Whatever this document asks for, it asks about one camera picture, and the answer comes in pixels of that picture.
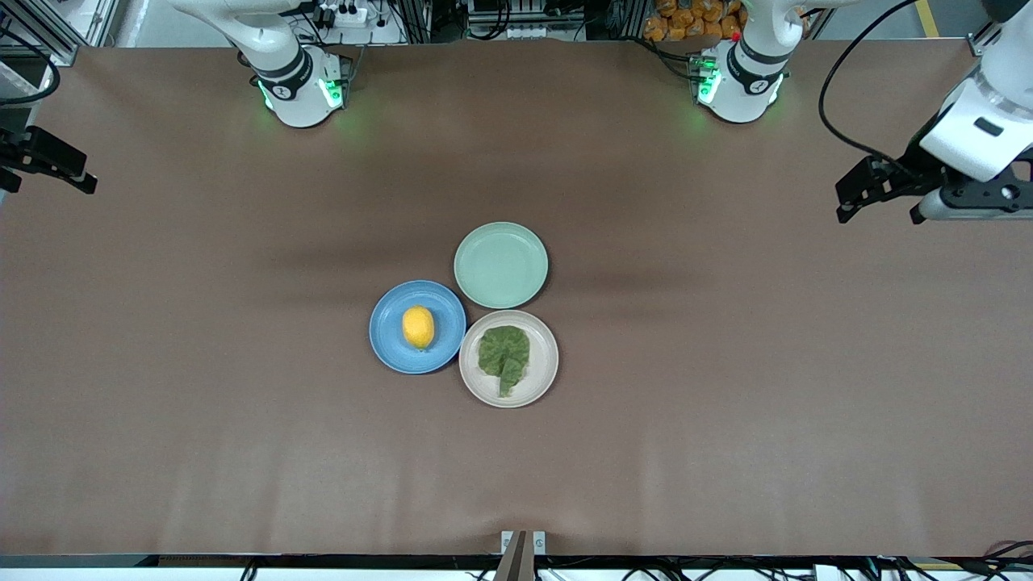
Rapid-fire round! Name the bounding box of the aluminium frame rail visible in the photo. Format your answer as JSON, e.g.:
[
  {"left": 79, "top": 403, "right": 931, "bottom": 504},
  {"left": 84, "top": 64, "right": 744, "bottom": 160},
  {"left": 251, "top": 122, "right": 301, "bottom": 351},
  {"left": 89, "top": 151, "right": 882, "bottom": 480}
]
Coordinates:
[
  {"left": 0, "top": 0, "right": 122, "bottom": 67},
  {"left": 967, "top": 0, "right": 1033, "bottom": 59}
]

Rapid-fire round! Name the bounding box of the bag of oranges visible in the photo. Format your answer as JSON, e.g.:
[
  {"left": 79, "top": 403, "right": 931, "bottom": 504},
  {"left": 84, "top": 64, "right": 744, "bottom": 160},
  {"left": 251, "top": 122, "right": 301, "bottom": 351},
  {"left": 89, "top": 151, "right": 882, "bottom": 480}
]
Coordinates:
[{"left": 642, "top": 0, "right": 748, "bottom": 44}]

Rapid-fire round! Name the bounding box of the pale green plate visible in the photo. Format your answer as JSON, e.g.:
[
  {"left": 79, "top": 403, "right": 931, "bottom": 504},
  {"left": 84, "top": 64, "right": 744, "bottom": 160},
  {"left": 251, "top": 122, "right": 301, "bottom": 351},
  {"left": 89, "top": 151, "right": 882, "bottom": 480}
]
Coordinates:
[{"left": 453, "top": 221, "right": 550, "bottom": 311}]

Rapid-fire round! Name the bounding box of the white electronics box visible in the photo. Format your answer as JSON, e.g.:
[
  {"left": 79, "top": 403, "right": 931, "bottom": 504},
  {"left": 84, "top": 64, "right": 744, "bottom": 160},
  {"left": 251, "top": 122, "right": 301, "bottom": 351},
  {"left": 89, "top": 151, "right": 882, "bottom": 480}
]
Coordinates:
[{"left": 466, "top": 0, "right": 567, "bottom": 41}]

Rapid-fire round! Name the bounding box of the blue plate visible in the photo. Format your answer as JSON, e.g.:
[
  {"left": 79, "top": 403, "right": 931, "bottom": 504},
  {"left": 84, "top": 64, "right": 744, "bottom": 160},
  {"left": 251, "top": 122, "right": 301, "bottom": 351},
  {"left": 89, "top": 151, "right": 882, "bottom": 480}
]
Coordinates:
[{"left": 369, "top": 279, "right": 468, "bottom": 376}]

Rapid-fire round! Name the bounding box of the black arm base connector block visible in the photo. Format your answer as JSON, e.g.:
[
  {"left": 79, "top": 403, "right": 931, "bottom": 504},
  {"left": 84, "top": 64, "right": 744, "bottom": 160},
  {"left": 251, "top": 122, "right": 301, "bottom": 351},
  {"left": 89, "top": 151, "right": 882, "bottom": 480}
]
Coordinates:
[
  {"left": 323, "top": 50, "right": 357, "bottom": 111},
  {"left": 688, "top": 50, "right": 721, "bottom": 105}
]

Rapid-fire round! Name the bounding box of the green lettuce leaf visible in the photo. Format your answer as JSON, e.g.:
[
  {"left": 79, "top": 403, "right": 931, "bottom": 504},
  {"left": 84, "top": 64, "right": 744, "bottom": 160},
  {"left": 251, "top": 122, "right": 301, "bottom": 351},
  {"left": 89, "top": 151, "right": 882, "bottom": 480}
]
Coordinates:
[{"left": 476, "top": 324, "right": 533, "bottom": 399}]

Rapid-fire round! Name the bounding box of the beige plate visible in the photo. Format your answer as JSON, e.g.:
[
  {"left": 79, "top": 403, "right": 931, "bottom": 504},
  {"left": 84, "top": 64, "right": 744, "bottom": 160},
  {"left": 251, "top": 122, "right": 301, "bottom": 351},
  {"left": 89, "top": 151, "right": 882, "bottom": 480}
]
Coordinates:
[{"left": 458, "top": 309, "right": 560, "bottom": 410}]

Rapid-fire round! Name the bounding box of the brown table cover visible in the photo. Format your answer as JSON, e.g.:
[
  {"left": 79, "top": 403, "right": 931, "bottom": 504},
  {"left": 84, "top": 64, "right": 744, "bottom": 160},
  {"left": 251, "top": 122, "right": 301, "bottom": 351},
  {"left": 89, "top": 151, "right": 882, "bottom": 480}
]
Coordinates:
[{"left": 0, "top": 40, "right": 1033, "bottom": 559}]

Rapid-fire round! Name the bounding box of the yellow lemon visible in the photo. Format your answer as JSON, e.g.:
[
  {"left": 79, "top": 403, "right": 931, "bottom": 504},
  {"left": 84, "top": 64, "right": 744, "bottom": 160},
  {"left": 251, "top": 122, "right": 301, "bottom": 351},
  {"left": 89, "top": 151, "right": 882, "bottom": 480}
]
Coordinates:
[{"left": 402, "top": 305, "right": 437, "bottom": 351}]

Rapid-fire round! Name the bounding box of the metal bracket with post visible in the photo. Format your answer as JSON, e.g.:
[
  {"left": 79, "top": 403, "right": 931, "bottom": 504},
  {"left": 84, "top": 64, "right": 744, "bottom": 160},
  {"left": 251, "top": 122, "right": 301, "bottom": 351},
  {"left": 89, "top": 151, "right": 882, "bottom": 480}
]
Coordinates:
[{"left": 500, "top": 529, "right": 548, "bottom": 581}]

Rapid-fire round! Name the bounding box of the white power strip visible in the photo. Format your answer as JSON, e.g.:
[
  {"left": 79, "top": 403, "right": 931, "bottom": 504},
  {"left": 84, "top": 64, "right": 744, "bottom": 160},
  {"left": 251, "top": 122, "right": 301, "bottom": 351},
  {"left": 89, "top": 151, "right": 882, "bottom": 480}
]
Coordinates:
[{"left": 311, "top": 0, "right": 374, "bottom": 30}]

